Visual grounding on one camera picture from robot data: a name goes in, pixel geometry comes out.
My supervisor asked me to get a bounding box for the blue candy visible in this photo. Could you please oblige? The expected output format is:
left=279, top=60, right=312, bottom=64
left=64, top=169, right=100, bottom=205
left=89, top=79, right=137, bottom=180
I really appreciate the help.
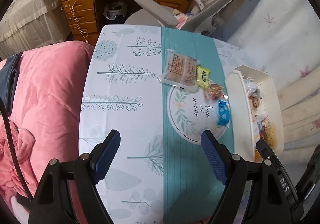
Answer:
left=217, top=99, right=231, bottom=127

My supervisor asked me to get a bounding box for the clear nut cluster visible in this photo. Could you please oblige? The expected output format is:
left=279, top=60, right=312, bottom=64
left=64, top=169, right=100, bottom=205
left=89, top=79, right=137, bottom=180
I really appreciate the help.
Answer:
left=203, top=84, right=223, bottom=103

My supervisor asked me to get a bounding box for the green pineapple cake packet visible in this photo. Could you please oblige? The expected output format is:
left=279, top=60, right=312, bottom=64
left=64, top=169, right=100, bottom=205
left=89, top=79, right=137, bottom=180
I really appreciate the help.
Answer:
left=196, top=65, right=210, bottom=89

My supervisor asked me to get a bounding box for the yellow puffed rice cake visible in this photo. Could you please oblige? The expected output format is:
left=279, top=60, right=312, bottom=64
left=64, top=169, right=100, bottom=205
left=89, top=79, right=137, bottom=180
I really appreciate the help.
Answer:
left=253, top=114, right=277, bottom=149

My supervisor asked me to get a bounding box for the clear walnut snack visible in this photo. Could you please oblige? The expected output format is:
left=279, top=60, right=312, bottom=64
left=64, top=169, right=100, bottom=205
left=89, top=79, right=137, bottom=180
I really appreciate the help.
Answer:
left=246, top=87, right=263, bottom=117

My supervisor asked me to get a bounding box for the black right gripper with label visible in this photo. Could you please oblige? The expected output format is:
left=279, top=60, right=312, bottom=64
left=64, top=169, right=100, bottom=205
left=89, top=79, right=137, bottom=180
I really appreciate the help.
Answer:
left=256, top=140, right=319, bottom=223

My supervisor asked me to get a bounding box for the pink quilt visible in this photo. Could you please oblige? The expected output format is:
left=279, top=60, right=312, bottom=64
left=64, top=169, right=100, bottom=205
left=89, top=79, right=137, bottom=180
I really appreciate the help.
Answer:
left=9, top=41, right=93, bottom=193

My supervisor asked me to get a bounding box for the white plastic storage bin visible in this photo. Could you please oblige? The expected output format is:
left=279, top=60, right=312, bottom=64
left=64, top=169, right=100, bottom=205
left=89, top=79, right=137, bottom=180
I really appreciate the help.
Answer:
left=225, top=65, right=284, bottom=162

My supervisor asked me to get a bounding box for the patterned white teal tablecloth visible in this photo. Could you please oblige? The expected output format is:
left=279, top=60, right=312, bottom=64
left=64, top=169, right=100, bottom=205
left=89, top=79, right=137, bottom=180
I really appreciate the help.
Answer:
left=79, top=25, right=246, bottom=223

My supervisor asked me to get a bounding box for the clear wrapped brown bread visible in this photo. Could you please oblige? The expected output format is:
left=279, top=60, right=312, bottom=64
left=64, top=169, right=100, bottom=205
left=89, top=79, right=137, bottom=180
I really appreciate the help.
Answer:
left=158, top=49, right=200, bottom=93

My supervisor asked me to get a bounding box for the white floral bedding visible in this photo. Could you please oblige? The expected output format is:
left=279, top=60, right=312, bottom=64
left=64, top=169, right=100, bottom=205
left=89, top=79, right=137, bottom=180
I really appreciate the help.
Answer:
left=215, top=0, right=319, bottom=162

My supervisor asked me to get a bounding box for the white lace curtain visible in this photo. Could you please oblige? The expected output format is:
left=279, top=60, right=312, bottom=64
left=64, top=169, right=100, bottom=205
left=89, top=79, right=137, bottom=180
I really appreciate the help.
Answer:
left=1, top=0, right=71, bottom=60

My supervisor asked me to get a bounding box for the black waste bin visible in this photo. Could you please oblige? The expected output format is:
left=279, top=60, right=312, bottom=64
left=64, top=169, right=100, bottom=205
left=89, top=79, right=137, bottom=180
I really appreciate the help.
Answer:
left=103, top=1, right=127, bottom=20

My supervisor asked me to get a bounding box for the grey office chair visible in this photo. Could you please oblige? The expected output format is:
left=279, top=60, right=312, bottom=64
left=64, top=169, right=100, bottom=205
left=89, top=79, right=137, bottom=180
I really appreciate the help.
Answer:
left=125, top=0, right=235, bottom=36

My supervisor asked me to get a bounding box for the black cable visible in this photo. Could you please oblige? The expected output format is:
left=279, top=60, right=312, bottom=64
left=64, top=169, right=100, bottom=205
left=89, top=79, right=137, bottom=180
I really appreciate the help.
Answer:
left=0, top=97, right=34, bottom=202

